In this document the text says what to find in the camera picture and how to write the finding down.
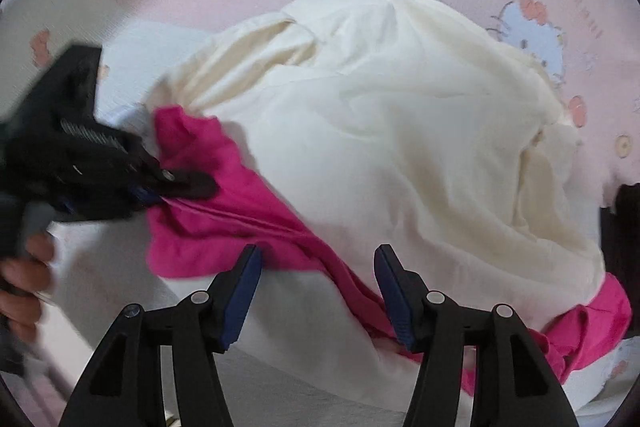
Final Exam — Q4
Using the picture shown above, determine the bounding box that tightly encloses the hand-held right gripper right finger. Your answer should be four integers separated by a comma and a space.
374, 244, 581, 427

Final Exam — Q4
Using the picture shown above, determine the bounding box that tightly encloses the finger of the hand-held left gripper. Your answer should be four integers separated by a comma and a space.
132, 158, 217, 208

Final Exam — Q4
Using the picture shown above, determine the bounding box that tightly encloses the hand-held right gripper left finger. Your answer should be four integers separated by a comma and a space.
59, 244, 262, 427

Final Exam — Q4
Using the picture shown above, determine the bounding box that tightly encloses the magenta t-shirt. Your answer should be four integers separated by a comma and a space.
146, 104, 633, 395

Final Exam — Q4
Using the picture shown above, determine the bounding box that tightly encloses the cream t-shirt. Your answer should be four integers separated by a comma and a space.
160, 0, 608, 413

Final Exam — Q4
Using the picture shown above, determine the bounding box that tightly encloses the person's left hand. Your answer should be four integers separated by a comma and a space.
0, 234, 57, 344

